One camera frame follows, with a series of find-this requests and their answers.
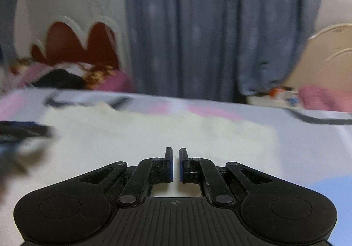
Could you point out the narrow blue-grey window curtain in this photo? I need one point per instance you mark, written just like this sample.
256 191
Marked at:
9 9

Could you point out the pink striped pillow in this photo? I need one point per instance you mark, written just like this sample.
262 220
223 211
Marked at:
115 80

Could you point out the orange and white small item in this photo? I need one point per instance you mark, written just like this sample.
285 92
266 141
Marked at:
280 94

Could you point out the pink fluffy cloth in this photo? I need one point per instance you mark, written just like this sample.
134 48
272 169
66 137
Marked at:
324 98

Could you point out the dark floral blanket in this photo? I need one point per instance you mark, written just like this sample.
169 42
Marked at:
60 79

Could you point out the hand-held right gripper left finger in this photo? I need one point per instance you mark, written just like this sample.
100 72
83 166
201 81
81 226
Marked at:
170 171

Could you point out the wide blue-grey curtain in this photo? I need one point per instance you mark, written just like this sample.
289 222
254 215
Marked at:
192 28

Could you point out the patterned grey pink bedsheet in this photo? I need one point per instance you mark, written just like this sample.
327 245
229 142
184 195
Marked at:
316 147

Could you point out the floral patterned cloth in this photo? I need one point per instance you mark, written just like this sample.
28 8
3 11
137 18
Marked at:
97 74

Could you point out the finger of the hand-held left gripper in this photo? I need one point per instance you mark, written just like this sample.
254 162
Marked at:
22 131

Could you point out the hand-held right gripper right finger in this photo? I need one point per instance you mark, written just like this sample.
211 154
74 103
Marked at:
181 171

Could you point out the cream round folding table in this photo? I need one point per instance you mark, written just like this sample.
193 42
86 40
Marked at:
324 58

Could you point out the red headboard with white trim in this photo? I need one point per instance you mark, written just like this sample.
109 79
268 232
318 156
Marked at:
67 42

